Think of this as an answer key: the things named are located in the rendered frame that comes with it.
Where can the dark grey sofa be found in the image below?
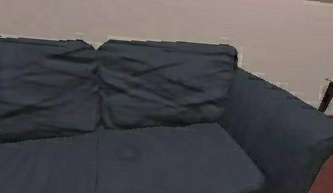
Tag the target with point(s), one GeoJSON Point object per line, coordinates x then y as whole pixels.
{"type": "Point", "coordinates": [175, 159]}

